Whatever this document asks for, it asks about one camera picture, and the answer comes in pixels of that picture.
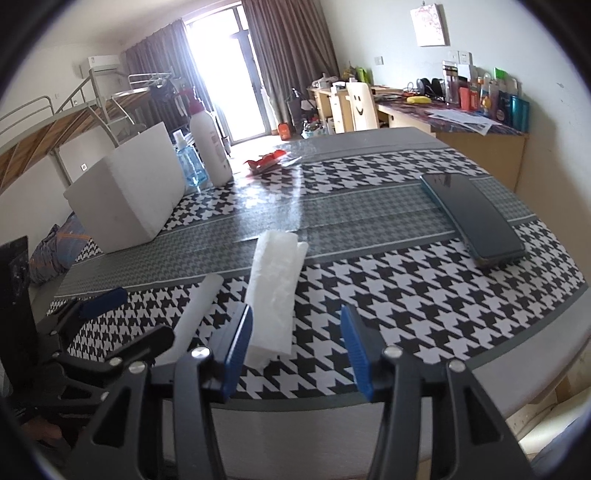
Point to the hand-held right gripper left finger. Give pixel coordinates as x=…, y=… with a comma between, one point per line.
x=238, y=344

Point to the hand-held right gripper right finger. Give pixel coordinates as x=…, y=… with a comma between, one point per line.
x=355, y=355

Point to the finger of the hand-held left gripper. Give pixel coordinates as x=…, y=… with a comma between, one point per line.
x=143, y=344
x=106, y=300

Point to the white foam tube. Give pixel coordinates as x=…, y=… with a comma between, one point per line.
x=198, y=304

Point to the white foam box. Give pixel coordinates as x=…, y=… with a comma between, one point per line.
x=124, y=194

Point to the blue quilt with orange stripes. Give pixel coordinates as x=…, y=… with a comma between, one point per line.
x=76, y=235

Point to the dark patterned cloth bundle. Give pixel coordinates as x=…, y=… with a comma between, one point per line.
x=46, y=258

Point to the houndstooth tablecloth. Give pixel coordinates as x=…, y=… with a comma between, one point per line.
x=369, y=221

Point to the blue spray bottle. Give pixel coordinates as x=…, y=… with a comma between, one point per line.
x=189, y=168

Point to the grey metal bunk bed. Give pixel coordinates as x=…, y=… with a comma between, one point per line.
x=55, y=124
x=157, y=78

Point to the dark smartphone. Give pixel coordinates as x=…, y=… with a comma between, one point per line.
x=475, y=217

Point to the white lotion bottle red pump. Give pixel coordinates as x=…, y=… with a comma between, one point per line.
x=212, y=147

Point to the red snack wrapper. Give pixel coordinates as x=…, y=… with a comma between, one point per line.
x=268, y=160

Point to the hanging dark clothes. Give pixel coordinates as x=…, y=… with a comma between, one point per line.
x=164, y=92

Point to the orange jug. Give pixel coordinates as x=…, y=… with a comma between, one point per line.
x=284, y=131

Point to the white waste bin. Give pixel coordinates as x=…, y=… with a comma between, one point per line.
x=311, y=133

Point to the white air conditioner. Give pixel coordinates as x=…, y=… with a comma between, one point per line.
x=99, y=66

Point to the wooden desk with patterned cover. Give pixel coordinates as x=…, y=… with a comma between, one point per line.
x=485, y=152

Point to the wooden chair with smiley face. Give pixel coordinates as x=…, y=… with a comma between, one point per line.
x=362, y=108

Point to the brown curtain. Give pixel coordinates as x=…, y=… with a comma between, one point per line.
x=291, y=55
x=147, y=50

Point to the glass balcony door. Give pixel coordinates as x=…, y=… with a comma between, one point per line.
x=221, y=69

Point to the white papers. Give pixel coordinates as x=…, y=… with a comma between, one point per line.
x=461, y=120

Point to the yellow banana-shaped object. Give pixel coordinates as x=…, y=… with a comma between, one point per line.
x=418, y=99

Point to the black headphones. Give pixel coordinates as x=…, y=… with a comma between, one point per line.
x=429, y=87

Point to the green box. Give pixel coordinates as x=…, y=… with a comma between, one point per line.
x=361, y=74

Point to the cluster of toiletry bottles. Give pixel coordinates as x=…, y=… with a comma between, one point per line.
x=494, y=99

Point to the white wall socket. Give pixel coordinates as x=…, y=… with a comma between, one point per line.
x=461, y=57

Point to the pink wall picture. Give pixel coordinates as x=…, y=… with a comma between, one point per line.
x=429, y=25

